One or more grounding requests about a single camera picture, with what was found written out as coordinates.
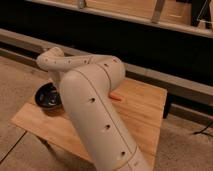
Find dark ceramic bowl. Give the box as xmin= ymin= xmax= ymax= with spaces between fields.
xmin=34 ymin=82 xmax=62 ymax=109

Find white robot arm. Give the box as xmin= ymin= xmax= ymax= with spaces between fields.
xmin=37 ymin=47 xmax=151 ymax=171

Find orange carrot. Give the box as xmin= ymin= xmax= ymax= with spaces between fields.
xmin=108 ymin=93 xmax=122 ymax=101

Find wooden table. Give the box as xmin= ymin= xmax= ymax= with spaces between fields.
xmin=11 ymin=78 xmax=167 ymax=169

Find black cable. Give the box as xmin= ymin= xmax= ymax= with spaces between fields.
xmin=192 ymin=119 xmax=213 ymax=136

